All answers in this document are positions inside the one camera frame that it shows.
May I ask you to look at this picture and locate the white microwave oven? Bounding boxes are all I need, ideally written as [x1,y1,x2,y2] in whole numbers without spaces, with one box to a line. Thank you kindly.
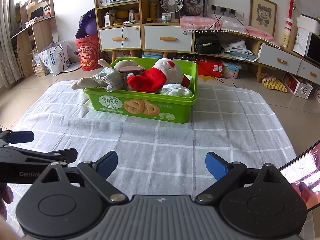
[293,27,320,64]

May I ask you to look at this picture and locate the long wooden tv cabinet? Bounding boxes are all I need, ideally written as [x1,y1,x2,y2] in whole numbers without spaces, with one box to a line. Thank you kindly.
[142,23,319,84]

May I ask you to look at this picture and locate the person's right hand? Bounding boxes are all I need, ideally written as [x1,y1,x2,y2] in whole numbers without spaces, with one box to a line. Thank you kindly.
[298,181,315,204]

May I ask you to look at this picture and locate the green plastic bin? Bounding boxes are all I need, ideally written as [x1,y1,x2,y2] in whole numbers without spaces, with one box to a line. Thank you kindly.
[84,60,197,124]

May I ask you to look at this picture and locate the white paper shopping bag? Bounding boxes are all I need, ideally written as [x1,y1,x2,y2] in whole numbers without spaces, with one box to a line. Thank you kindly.
[39,40,71,76]

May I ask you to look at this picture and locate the grey checked table cloth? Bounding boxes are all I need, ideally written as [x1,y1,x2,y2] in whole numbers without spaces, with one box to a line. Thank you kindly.
[14,81,295,196]

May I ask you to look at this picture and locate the red white santa plush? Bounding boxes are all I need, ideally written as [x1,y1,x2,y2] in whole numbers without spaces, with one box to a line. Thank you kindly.
[127,59,190,93]

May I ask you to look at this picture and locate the wooden shelf cabinet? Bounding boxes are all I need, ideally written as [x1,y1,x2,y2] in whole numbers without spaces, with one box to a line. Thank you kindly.
[94,0,146,61]

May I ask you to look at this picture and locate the clear bin black lid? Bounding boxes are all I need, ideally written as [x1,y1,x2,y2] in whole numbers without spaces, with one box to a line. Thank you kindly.
[173,53,197,62]

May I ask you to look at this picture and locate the beige rabbit doll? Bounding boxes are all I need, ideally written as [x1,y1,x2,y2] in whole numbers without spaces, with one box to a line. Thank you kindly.
[71,59,145,92]

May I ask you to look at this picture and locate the wooden desk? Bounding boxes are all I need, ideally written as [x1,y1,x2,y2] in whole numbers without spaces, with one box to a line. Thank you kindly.
[11,0,55,77]

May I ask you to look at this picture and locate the small white desk fan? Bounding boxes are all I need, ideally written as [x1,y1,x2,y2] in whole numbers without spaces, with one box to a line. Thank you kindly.
[160,0,183,13]

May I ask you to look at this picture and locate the wall power sockets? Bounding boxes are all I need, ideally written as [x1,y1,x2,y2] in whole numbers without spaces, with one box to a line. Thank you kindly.
[209,5,244,21]

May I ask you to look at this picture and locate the white toy box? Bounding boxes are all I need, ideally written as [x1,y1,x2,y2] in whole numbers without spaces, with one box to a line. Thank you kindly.
[283,73,313,100]

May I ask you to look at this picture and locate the yellow egg tray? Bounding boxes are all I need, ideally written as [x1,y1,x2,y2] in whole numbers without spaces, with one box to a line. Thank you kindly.
[260,73,287,93]

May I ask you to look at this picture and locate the framed cartoon girl picture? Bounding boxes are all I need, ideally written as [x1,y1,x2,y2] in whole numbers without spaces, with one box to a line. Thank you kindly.
[249,0,277,36]

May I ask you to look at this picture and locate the smartphone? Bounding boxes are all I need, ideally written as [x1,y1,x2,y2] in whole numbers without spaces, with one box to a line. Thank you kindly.
[278,139,320,210]

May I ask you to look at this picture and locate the framed cat picture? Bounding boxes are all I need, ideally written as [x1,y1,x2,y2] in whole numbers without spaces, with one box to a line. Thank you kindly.
[180,0,208,17]

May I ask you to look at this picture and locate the red cardboard box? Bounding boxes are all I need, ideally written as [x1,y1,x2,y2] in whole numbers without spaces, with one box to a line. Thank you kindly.
[196,59,223,77]

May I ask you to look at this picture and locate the red printed bucket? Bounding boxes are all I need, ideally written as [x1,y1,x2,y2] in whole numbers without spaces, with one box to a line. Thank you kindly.
[75,35,100,71]

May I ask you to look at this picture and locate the pink lace cloth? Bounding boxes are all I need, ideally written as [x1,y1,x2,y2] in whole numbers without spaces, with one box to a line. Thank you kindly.
[180,16,281,49]

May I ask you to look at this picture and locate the person's left hand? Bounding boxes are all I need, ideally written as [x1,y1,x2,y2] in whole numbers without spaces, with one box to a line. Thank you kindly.
[0,185,14,220]

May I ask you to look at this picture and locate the black bag on shelf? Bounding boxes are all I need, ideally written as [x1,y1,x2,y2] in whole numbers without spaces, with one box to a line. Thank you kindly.
[195,34,222,54]

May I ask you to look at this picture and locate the white cloth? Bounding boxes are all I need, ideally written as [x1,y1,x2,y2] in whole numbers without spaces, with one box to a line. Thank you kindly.
[159,83,193,98]

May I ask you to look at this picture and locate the clear bin blue lid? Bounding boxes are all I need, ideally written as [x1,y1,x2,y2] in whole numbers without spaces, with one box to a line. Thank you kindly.
[142,51,163,59]

